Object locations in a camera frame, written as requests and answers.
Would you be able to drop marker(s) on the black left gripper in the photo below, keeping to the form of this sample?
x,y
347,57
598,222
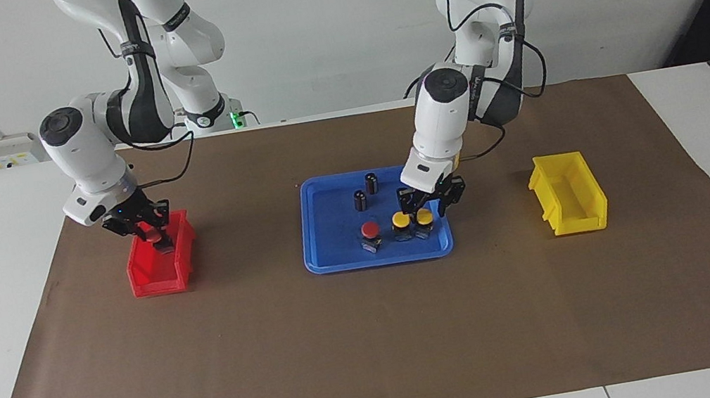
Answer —
x,y
431,187

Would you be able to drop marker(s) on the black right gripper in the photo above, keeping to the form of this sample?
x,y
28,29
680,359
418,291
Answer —
x,y
133,216

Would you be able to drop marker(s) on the red push button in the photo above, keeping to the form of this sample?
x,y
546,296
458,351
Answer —
x,y
153,235
370,229

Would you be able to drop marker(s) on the yellow push button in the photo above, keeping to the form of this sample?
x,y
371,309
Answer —
x,y
424,216
401,220

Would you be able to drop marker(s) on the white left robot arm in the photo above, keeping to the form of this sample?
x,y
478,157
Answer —
x,y
445,113

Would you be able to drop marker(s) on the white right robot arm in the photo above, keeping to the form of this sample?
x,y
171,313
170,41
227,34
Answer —
x,y
83,149

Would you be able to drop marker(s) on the red plastic storage bin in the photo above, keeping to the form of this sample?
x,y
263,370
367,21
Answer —
x,y
158,283

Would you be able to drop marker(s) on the small black cylinder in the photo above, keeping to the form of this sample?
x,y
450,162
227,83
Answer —
x,y
360,200
371,183

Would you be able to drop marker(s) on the blue plastic tray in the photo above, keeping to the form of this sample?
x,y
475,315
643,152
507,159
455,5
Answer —
x,y
334,245

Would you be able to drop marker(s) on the brown paper table mat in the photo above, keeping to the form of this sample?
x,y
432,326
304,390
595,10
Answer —
x,y
377,338

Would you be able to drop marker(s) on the yellow plastic storage bin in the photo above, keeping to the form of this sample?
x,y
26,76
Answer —
x,y
579,220

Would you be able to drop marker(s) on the white wall power strip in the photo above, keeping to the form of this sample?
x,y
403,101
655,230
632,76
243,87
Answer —
x,y
5,151

